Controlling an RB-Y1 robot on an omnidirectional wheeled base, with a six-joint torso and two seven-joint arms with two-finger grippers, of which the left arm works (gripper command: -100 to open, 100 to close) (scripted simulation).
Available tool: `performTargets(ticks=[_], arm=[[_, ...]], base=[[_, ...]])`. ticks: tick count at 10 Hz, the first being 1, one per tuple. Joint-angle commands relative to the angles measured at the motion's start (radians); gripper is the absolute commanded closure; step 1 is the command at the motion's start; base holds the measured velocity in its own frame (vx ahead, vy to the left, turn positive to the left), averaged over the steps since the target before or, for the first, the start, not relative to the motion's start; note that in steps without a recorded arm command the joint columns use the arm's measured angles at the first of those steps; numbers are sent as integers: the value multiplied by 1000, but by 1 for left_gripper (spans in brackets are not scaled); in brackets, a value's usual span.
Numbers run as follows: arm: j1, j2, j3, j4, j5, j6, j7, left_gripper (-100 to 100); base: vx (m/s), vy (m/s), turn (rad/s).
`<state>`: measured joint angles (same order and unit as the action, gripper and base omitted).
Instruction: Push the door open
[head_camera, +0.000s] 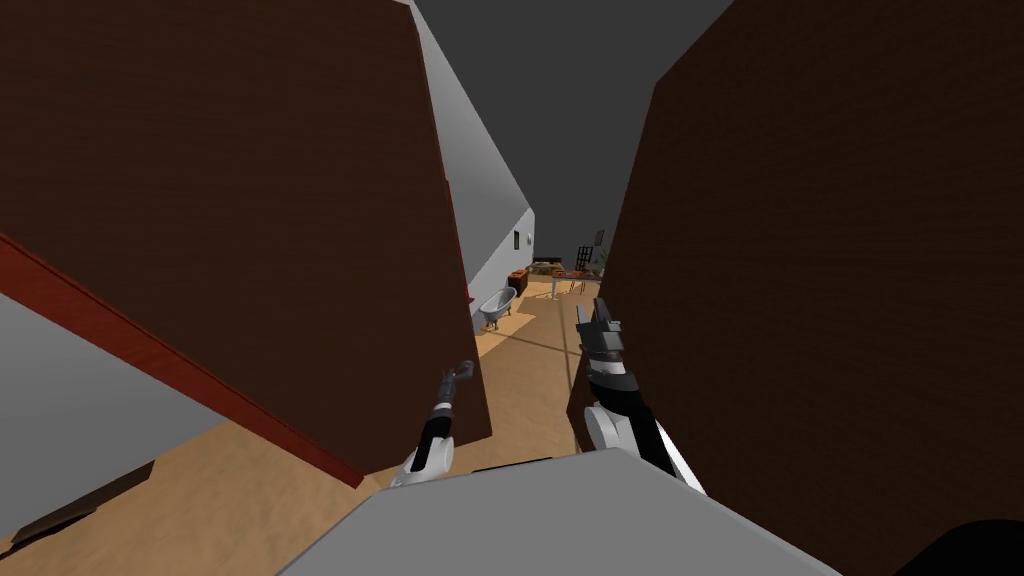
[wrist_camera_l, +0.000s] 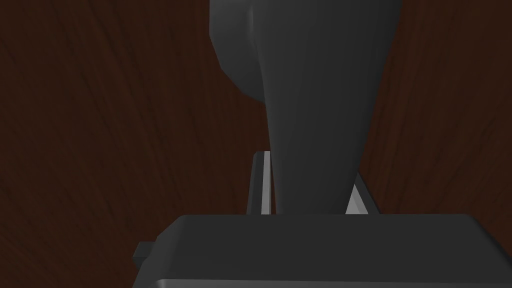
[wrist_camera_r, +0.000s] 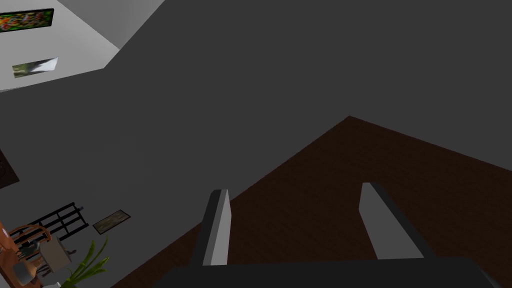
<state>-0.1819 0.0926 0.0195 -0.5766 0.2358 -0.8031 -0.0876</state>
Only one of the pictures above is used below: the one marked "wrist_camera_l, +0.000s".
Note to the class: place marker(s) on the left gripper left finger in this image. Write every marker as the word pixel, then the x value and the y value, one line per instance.
pixel 260 188

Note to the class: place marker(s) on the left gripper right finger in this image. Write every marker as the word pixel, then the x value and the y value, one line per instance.
pixel 360 200

